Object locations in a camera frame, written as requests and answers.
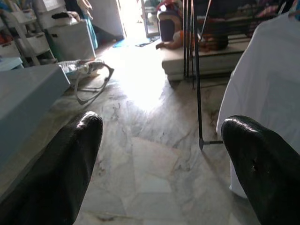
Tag baby bouncer seat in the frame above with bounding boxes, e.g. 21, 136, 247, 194
58, 58, 115, 105

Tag teal cloth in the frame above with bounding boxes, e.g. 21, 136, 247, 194
83, 17, 98, 50

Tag white garment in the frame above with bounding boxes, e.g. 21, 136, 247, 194
217, 10, 300, 200

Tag black metal clothes rack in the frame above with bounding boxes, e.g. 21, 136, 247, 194
182, 0, 300, 150

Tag white cabinet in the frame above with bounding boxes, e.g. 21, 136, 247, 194
45, 20, 97, 62

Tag blue floor mat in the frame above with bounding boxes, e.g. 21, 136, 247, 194
112, 38, 138, 49

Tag light grey folding table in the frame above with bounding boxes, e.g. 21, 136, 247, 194
0, 63, 71, 202

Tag white shelf unit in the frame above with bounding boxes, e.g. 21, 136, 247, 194
0, 9, 58, 68

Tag white mattress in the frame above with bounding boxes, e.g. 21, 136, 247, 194
161, 35, 253, 82

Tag white plastic table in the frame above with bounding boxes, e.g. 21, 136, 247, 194
0, 57, 24, 72

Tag person in blue shirt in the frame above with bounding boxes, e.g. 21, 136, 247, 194
156, 0, 196, 51

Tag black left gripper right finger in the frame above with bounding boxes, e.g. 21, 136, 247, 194
221, 114, 300, 225

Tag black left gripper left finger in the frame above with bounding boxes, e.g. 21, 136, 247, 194
0, 111, 104, 225

